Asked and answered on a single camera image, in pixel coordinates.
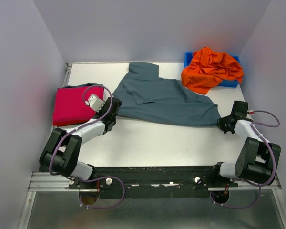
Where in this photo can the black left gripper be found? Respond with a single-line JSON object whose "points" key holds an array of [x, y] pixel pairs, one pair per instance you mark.
{"points": [[99, 113]]}

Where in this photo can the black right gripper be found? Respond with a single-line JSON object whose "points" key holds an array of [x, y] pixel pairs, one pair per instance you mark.
{"points": [[221, 124]]}

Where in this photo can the grey blue t shirt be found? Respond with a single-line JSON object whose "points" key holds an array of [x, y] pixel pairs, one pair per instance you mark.
{"points": [[146, 96]]}

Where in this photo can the orange t shirt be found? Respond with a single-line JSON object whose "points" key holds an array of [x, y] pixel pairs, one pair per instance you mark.
{"points": [[207, 69]]}

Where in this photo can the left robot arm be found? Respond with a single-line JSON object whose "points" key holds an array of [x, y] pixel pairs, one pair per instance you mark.
{"points": [[61, 152]]}

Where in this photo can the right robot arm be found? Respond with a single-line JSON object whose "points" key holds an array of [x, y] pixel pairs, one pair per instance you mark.
{"points": [[258, 158]]}

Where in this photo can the blue plastic bin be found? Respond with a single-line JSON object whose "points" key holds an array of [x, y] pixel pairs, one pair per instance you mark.
{"points": [[224, 83]]}

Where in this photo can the folded pink t shirt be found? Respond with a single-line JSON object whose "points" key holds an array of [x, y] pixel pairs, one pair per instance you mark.
{"points": [[69, 106]]}

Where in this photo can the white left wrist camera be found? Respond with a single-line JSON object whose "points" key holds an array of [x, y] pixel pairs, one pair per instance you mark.
{"points": [[95, 103]]}

